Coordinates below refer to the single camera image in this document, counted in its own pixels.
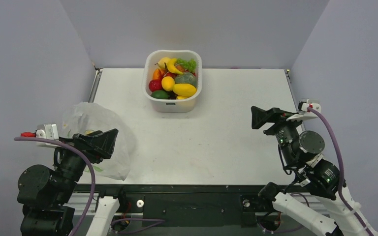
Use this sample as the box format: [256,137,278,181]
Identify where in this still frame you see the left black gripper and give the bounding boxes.
[53,126,117,201]

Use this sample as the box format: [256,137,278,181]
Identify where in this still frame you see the clear plastic bag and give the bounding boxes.
[58,102,136,180]

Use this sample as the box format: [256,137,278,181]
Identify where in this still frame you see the yellow fake mango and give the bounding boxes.
[172,84,197,97]

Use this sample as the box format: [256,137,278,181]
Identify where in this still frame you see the green fake grapes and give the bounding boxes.
[176,58,197,73]

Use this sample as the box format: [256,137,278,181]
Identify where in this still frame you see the yellow fake pear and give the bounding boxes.
[156,57,171,70]

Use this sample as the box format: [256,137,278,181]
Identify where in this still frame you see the yellow fake banana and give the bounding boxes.
[166,58,183,75]

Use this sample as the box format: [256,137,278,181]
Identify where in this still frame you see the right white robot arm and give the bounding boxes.
[251,102,378,236]

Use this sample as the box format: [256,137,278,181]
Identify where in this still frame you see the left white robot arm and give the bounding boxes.
[14,128,119,236]

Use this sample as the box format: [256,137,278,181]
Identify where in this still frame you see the white plastic basket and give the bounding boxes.
[142,50,203,113]

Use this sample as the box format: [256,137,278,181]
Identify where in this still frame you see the green lime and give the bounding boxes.
[151,90,169,99]

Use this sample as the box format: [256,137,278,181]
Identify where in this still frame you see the red apple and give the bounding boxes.
[148,79,162,92]

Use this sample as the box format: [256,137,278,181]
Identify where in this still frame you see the green cantaloupe melon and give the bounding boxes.
[174,72,197,87]

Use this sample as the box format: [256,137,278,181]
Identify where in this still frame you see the orange pepper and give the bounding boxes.
[152,68,163,80]

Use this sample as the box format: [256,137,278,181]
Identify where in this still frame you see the yellow lemon in basket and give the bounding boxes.
[161,76,175,92]

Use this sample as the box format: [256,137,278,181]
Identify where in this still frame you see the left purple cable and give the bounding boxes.
[14,136,96,236]

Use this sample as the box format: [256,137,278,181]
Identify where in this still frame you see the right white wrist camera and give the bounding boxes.
[286,99,321,121]

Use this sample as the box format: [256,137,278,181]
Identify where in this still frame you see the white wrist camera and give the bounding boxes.
[286,99,321,121]
[35,123,59,148]

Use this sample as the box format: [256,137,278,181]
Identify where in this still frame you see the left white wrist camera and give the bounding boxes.
[35,123,59,148]

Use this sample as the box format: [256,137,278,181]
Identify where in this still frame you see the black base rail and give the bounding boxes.
[65,183,310,229]

